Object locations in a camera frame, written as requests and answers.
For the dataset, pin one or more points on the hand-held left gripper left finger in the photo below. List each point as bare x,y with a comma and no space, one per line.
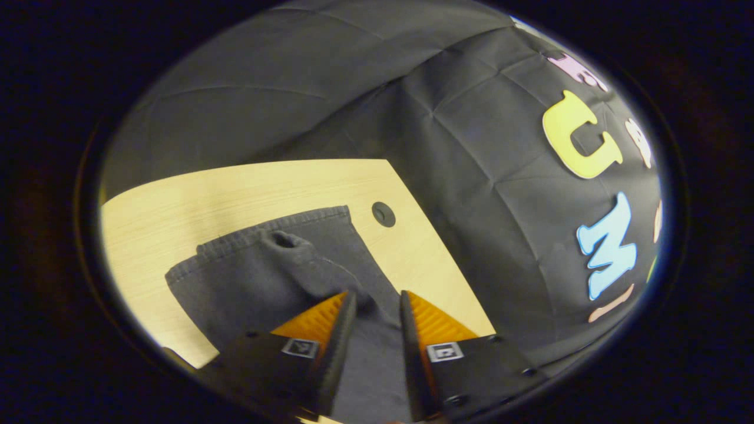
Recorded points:
336,353

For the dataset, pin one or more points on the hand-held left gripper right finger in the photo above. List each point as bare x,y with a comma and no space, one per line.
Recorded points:
412,359

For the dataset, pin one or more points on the dark grey jeans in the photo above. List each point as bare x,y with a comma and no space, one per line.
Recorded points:
259,282

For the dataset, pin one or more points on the black backdrop cloth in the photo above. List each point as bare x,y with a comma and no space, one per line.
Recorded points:
459,147

